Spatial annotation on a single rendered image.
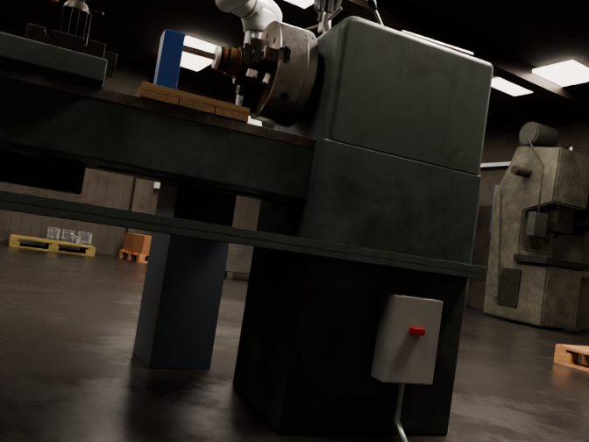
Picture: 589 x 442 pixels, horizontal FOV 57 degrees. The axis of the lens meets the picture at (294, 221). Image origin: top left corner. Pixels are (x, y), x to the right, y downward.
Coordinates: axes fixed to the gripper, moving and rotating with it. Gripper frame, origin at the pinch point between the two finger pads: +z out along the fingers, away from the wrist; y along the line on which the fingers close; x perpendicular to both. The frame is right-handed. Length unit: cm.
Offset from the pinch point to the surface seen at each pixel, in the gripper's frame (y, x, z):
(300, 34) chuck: 17.5, 24.1, 17.1
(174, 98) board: 52, 30, 47
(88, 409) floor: 60, 15, 135
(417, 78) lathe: -20.1, 33.9, 23.3
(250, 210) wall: -235, -773, 23
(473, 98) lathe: -43, 34, 24
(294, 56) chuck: 19.7, 27.6, 25.5
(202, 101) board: 45, 30, 46
